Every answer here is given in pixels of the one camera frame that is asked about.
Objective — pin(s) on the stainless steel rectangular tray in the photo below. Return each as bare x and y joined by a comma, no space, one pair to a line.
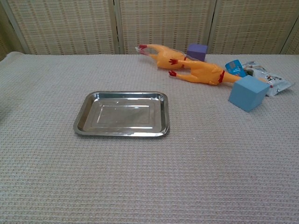
122,114

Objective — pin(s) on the beige woven tablecloth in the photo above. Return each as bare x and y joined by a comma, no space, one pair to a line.
149,163

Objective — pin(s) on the orange rubber chicken in wrapper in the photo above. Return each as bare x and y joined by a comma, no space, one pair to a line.
167,57

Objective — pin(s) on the orange rubber chicken toy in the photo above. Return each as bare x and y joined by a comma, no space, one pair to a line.
205,74

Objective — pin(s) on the purple foam cube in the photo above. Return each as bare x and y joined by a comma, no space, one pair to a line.
197,52

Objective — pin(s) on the bamboo folding screen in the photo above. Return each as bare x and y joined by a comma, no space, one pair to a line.
149,25

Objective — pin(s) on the small blue snack packet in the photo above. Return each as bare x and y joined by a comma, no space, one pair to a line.
234,67

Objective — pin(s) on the light blue foam cube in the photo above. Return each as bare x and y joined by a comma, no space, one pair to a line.
248,93

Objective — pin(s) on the silver white snack bag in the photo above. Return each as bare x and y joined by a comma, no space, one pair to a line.
271,78

